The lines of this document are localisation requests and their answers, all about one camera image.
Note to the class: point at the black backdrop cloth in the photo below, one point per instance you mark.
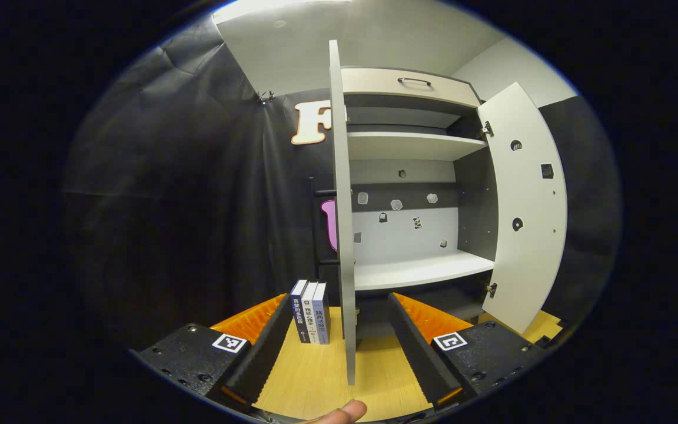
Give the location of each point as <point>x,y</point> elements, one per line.
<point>168,206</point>

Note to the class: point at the beige cabinet drawer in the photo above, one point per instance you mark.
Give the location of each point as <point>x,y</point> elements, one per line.
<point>374,82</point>

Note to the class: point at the dark blue book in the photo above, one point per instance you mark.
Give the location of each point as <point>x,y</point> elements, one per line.
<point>298,315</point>

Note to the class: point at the small metal clip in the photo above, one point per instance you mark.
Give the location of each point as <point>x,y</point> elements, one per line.
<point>265,97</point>

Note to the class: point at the grey-blue book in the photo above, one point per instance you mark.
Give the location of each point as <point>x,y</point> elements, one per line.
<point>322,315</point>

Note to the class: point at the beige double-door shoe cabinet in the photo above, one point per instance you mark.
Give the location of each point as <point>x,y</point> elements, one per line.
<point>404,235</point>

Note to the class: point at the beige cabinet door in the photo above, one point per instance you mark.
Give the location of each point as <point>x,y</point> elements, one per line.
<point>344,206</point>
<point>530,194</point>

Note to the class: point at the white cabinet shelf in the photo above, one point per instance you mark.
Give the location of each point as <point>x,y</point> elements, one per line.
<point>421,271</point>
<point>409,146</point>

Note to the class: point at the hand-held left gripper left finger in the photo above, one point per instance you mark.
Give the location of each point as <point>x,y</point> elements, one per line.
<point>262,359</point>

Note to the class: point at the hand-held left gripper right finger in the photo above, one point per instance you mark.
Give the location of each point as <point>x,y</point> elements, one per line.
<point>418,359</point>

